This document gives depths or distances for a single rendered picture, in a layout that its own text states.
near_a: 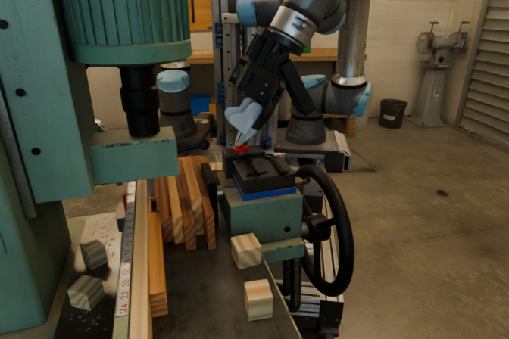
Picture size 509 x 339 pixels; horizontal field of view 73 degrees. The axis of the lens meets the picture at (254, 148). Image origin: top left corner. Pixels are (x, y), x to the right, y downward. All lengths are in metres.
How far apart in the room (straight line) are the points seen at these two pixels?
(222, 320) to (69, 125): 0.34
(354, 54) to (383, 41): 3.25
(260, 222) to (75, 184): 0.31
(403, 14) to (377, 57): 0.52
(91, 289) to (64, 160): 0.23
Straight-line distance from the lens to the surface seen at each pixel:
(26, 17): 0.53
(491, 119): 4.20
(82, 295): 0.68
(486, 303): 2.06
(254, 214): 0.61
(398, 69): 4.53
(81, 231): 0.90
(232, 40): 1.30
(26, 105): 0.55
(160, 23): 0.51
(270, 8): 0.74
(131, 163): 0.60
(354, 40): 1.12
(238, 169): 0.62
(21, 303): 0.67
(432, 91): 4.40
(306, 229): 0.78
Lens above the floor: 1.27
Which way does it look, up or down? 22 degrees down
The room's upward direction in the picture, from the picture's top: straight up
